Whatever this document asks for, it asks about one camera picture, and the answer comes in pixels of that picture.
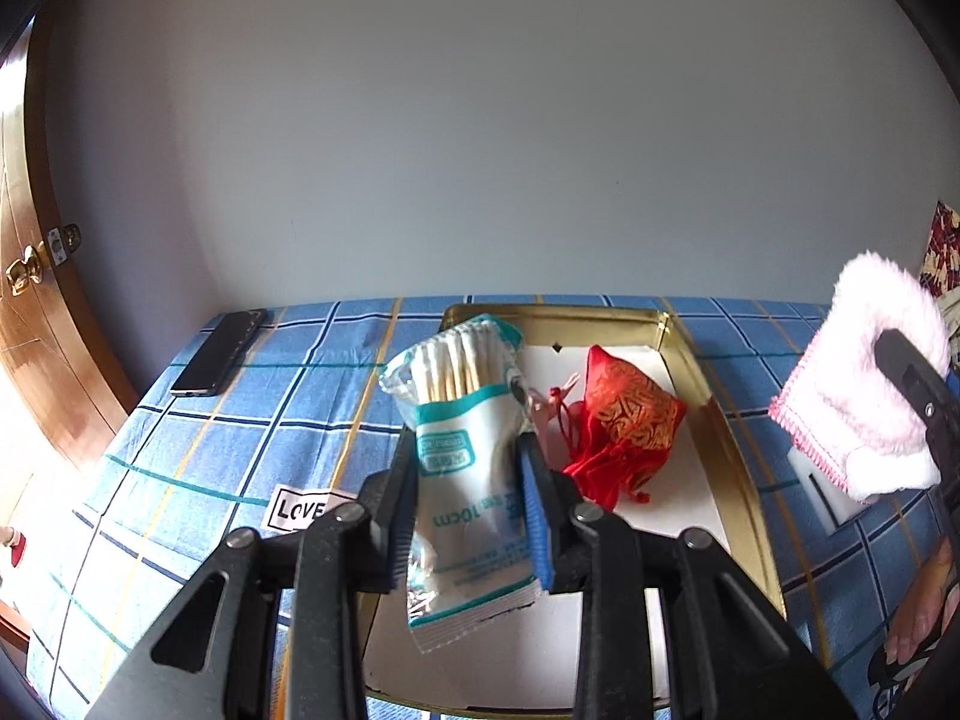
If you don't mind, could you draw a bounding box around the red floral pillow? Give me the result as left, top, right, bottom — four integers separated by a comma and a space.
922, 200, 960, 295

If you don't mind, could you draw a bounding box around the blue plaid bed sheet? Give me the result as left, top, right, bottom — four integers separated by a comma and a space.
26, 295, 960, 720

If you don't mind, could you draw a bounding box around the white sponge block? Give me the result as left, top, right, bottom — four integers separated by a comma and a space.
786, 441, 872, 538

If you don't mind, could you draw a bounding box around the cotton swab packet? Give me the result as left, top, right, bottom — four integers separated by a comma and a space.
379, 313, 543, 653

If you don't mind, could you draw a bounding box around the pink fluffy sock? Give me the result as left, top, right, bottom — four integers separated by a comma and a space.
768, 251, 950, 504

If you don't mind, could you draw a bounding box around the door latch plate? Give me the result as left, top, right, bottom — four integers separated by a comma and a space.
46, 223, 82, 266

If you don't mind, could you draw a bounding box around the person's right hand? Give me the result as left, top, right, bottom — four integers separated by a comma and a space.
884, 538, 960, 662

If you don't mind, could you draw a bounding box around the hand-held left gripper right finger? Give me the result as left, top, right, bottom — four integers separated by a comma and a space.
517, 431, 860, 720

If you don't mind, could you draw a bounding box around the red embroidered pouch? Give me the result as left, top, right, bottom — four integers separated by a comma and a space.
550, 345, 689, 512

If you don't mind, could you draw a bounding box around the gold metal tin box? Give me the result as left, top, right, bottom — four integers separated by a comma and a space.
360, 304, 788, 720

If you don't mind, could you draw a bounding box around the brass door knob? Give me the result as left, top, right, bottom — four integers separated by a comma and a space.
4, 244, 50, 298

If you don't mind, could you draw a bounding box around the wooden door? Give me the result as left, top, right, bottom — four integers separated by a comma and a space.
0, 15, 141, 638

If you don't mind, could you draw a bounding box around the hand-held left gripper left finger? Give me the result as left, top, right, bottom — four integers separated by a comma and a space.
82, 427, 421, 720

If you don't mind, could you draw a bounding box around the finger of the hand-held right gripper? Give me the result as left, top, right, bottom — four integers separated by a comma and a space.
873, 328, 960, 482

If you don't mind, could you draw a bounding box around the black smartphone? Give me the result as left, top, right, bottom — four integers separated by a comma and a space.
169, 309, 268, 399

